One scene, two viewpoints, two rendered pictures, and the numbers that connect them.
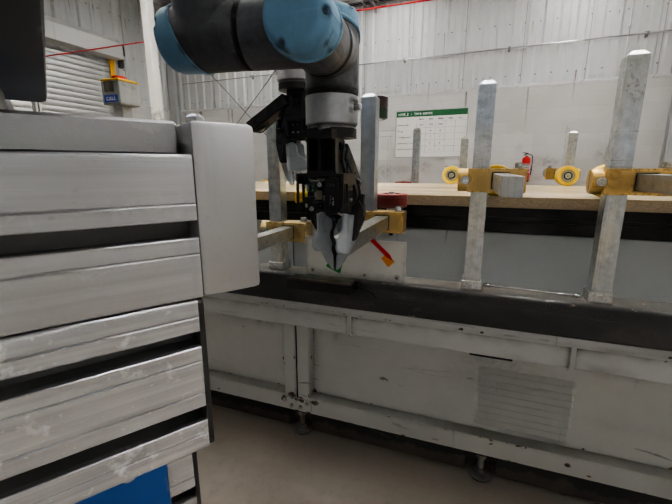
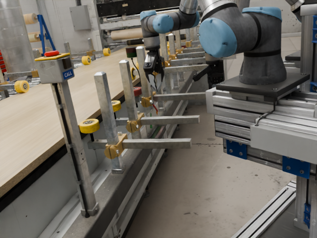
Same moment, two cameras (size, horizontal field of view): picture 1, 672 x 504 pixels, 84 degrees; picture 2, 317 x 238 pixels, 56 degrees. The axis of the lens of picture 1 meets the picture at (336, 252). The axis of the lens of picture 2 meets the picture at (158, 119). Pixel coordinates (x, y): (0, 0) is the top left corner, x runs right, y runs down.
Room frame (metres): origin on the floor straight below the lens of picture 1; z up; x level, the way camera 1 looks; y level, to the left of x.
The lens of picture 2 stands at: (0.96, 1.50, 1.30)
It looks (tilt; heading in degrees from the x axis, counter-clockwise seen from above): 20 degrees down; 267
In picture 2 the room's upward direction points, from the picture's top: 8 degrees counter-clockwise
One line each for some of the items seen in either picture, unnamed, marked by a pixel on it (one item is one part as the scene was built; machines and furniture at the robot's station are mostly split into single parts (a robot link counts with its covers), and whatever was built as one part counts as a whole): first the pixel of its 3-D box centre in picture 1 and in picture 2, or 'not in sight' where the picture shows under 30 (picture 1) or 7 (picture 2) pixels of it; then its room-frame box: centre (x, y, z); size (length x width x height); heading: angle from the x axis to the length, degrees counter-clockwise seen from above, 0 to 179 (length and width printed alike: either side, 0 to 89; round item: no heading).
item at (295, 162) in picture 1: (295, 163); (160, 80); (0.85, 0.09, 0.98); 0.06 x 0.03 x 0.09; 70
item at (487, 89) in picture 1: (478, 197); (157, 78); (0.83, -0.31, 0.91); 0.04 x 0.04 x 0.48; 70
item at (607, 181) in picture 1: (629, 181); (166, 63); (0.74, -0.57, 0.95); 0.14 x 0.06 x 0.05; 70
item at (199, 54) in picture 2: not in sight; (181, 55); (0.60, -0.80, 0.95); 0.50 x 0.04 x 0.04; 160
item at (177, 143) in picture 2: not in sight; (137, 144); (1.00, 0.38, 0.80); 0.44 x 0.03 x 0.04; 160
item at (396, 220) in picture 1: (377, 220); (148, 99); (0.91, -0.10, 0.85); 0.14 x 0.06 x 0.05; 70
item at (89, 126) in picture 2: not in sight; (91, 133); (1.18, 0.31, 0.85); 0.08 x 0.08 x 0.11
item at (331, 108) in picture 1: (334, 114); (212, 56); (0.57, 0.00, 1.05); 0.08 x 0.08 x 0.05
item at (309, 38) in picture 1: (296, 31); not in sight; (0.47, 0.05, 1.12); 0.11 x 0.11 x 0.08; 77
